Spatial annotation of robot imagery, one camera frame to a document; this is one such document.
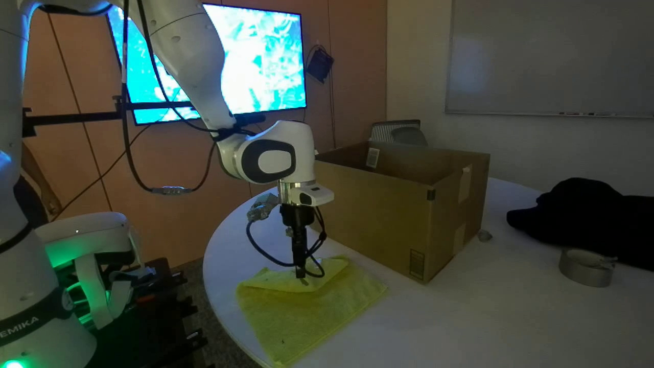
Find black mount bar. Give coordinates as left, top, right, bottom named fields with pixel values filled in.
left=22, top=96, right=196, bottom=138

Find brown cardboard box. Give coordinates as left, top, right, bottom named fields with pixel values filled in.
left=313, top=141, right=491, bottom=285

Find yellow towel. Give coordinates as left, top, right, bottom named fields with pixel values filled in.
left=236, top=255, right=388, bottom=367

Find wall monitor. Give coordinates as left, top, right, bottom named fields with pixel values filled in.
left=107, top=3, right=309, bottom=126

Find whiteboard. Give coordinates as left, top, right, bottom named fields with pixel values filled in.
left=444, top=0, right=654, bottom=120

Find office chair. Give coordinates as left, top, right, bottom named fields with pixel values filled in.
left=369, top=119, right=429, bottom=148

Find black cloth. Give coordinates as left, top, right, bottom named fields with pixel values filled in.
left=506, top=177, right=654, bottom=272

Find roll of grey tape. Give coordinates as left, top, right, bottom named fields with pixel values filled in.
left=558, top=248, right=618, bottom=288

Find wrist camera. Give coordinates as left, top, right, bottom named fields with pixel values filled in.
left=247, top=192, right=279, bottom=223

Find black wall device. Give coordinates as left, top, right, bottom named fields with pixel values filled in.
left=306, top=45, right=336, bottom=84

